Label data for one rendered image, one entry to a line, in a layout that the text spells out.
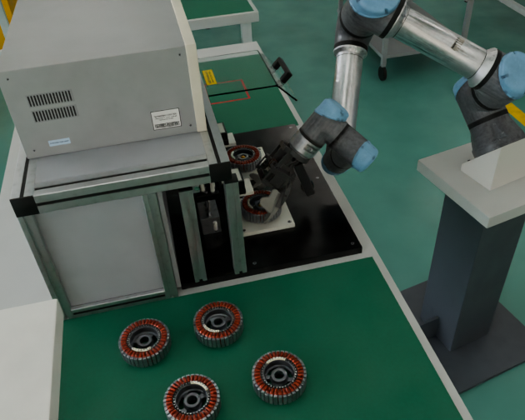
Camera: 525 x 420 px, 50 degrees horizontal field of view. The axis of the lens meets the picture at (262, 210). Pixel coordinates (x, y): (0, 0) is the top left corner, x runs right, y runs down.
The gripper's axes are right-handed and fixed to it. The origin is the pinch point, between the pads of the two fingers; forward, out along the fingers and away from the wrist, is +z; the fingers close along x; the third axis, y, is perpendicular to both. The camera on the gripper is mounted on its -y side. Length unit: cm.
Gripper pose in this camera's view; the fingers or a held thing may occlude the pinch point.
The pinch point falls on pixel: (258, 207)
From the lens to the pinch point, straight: 153.8
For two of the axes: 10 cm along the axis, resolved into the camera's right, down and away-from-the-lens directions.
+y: -7.6, -3.7, -5.3
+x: 2.3, 6.1, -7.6
